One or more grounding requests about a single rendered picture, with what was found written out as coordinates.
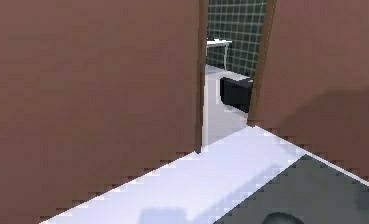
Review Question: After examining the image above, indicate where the black bin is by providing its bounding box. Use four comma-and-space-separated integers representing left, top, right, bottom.
219, 76, 254, 114

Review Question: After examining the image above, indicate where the dark round object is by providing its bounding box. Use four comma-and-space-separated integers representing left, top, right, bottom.
261, 212, 306, 224

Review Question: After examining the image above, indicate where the dark grey rug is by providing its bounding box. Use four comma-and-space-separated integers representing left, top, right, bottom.
213, 154, 369, 224

